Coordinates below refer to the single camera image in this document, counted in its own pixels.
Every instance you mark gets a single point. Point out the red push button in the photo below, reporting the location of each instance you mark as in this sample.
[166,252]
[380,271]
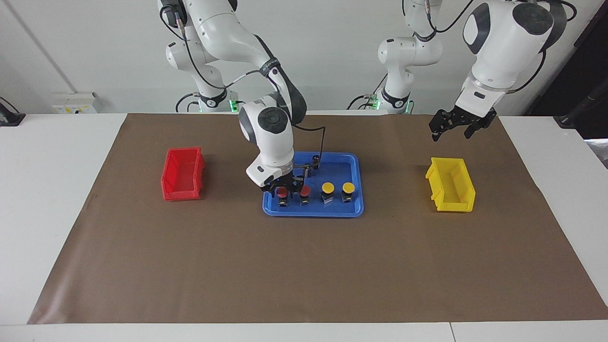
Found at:
[305,191]
[283,192]

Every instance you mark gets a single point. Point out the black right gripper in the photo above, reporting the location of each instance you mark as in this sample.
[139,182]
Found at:
[285,179]

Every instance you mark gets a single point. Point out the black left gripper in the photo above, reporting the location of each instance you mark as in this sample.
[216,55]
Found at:
[470,116]

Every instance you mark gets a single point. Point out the tall black cylinder capacitor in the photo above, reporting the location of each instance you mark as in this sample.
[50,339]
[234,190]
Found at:
[315,164]

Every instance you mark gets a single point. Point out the short black cylinder capacitor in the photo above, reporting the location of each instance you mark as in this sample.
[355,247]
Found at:
[308,172]

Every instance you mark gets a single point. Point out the white wall socket box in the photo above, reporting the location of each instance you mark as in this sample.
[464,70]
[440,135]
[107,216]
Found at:
[73,102]

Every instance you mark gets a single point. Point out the black background panel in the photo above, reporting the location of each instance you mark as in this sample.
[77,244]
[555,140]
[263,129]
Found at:
[589,57]

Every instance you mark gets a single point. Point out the black device at table edge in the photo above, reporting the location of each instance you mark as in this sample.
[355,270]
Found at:
[9,118]

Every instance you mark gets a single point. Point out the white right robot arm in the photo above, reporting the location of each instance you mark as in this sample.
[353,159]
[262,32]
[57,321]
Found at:
[270,137]

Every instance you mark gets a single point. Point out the blue plastic tray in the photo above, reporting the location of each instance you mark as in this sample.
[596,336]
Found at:
[332,209]

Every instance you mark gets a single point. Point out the yellow plastic bin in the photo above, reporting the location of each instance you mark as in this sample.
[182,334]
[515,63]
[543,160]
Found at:
[451,185]

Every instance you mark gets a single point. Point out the red plastic bin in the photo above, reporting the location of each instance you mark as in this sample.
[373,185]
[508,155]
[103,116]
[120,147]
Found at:
[183,173]

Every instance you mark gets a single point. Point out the yellow push button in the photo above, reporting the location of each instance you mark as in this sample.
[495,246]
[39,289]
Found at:
[327,187]
[348,187]

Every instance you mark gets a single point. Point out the brown paper mat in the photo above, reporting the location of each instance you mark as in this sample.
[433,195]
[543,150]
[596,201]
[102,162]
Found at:
[304,266]

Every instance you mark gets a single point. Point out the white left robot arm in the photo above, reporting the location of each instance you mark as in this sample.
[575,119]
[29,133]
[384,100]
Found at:
[503,47]

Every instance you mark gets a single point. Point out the black stand pole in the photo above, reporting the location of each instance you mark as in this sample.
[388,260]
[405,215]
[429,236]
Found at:
[584,107]

